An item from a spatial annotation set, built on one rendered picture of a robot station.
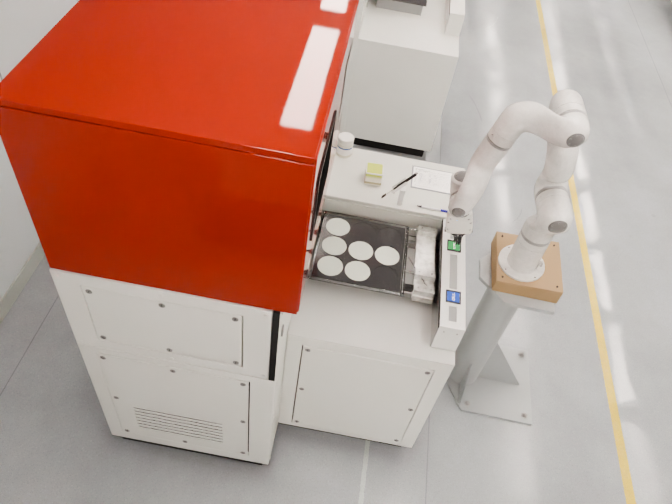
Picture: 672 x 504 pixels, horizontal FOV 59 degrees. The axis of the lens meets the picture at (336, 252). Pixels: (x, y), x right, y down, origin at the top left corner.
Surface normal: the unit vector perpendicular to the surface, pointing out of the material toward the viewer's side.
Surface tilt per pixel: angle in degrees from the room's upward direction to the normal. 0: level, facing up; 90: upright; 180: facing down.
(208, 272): 90
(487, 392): 0
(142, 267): 90
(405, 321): 0
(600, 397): 0
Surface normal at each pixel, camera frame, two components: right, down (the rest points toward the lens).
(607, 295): 0.12, -0.66
